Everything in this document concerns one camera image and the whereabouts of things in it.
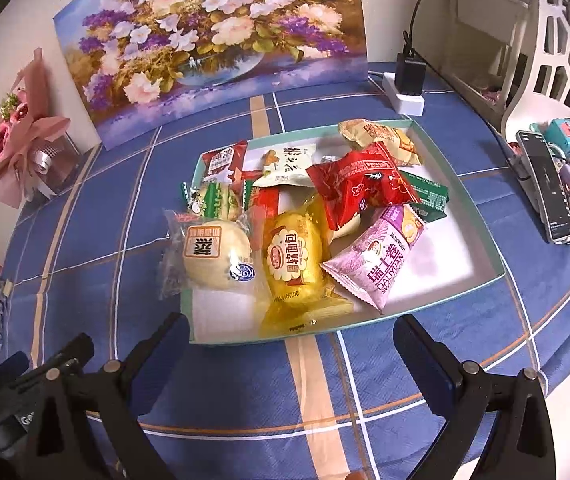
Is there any red snack packet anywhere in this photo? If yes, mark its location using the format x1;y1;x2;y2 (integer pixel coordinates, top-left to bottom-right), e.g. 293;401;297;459
306;141;418;231

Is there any pink flower bouquet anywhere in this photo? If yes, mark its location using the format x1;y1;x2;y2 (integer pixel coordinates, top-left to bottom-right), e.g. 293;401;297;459
0;47;73;208

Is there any flower painting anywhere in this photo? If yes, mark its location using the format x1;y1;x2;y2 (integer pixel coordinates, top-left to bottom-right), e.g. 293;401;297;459
52;0;370;151

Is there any black smartphone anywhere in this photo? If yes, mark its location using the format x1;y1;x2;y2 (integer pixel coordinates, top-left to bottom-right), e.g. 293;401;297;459
516;130;570;245

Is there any black charger cable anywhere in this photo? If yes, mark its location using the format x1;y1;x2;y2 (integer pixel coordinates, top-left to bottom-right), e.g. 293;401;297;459
405;0;458;48

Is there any orange yellow snack packet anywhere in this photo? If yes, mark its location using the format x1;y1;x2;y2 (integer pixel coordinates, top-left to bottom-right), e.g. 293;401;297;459
338;119;423;167

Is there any pink swiss roll packet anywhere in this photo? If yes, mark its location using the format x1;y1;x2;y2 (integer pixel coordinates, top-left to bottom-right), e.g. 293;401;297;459
321;204;428;315

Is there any teal shallow cardboard box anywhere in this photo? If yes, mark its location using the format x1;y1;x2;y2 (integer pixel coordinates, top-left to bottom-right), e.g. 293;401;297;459
181;119;506;346

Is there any clear white pastry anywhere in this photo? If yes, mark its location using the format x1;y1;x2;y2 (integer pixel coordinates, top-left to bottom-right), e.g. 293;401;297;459
162;209;256;301

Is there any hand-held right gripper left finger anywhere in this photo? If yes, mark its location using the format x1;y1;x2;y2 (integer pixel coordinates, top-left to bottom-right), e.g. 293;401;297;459
25;312;190;480

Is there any red milk biscuit packet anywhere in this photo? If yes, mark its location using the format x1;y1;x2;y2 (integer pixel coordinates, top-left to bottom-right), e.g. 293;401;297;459
201;141;249;185

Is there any teal toy device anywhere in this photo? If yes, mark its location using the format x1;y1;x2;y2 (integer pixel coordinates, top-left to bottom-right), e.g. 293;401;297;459
530;117;570;158

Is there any white power strip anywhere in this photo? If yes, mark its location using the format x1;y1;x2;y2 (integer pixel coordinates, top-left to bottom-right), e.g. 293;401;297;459
382;71;426;116

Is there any green round cookie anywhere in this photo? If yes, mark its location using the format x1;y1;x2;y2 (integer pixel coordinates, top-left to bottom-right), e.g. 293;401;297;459
181;180;246;223

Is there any white nut snack packet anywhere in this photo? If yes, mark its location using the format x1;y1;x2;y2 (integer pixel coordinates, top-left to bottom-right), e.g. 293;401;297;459
254;142;318;188

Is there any dark green snack packet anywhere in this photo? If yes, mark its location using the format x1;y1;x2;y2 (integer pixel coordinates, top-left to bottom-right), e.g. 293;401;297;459
397;169;450;223

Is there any white lattice chair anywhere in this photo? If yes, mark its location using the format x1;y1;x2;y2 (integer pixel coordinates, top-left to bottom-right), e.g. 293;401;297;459
501;0;570;133

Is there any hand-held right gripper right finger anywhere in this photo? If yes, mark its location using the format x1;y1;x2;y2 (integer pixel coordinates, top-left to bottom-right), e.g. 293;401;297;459
392;312;558;480

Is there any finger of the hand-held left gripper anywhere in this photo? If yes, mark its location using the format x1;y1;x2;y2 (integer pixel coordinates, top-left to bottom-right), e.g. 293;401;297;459
0;332;96;393

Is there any yellow bread packet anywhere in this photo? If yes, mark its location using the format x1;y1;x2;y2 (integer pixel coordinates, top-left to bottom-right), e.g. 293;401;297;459
260;195;353;338

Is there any blue plaid tablecloth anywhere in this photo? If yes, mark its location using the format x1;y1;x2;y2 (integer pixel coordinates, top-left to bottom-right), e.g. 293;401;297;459
0;62;570;480

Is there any black charger plug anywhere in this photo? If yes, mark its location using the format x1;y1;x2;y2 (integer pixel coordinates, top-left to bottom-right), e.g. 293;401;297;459
396;45;428;97

